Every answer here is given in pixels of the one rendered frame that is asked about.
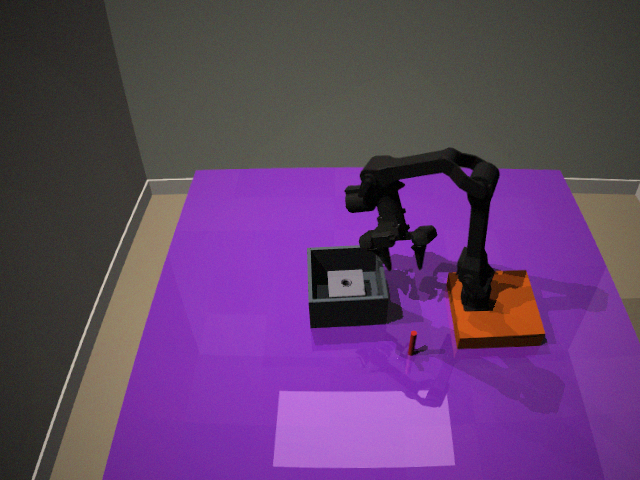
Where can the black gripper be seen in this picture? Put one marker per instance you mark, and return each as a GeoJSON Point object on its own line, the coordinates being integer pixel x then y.
{"type": "Point", "coordinates": [422, 236]}

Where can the dark red peg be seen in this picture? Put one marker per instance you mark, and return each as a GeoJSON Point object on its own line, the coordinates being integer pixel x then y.
{"type": "Point", "coordinates": [412, 342]}

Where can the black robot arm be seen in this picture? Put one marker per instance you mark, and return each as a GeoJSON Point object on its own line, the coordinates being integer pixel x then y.
{"type": "Point", "coordinates": [380, 185]}

